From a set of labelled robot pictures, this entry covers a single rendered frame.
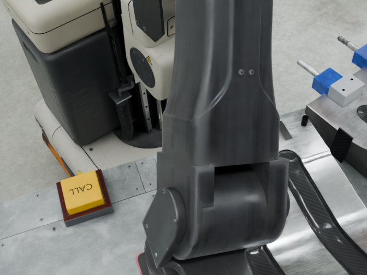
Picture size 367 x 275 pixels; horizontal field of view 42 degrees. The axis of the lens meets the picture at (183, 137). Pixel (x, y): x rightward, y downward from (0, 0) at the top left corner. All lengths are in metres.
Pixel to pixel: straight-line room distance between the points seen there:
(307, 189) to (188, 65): 0.48
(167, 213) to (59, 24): 0.96
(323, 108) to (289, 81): 1.25
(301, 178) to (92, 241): 0.34
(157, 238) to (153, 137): 1.25
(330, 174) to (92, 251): 0.39
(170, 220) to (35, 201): 0.58
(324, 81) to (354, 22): 1.58
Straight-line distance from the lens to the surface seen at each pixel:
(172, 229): 0.29
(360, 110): 0.89
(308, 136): 0.78
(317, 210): 0.72
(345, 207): 0.73
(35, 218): 0.84
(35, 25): 1.20
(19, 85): 2.25
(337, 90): 0.87
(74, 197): 0.80
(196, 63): 0.28
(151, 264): 0.35
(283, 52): 2.24
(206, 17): 0.28
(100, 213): 0.80
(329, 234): 0.71
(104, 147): 1.55
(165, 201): 0.30
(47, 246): 0.81
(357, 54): 0.97
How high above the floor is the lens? 1.50
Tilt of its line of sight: 52 degrees down
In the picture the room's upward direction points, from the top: 5 degrees counter-clockwise
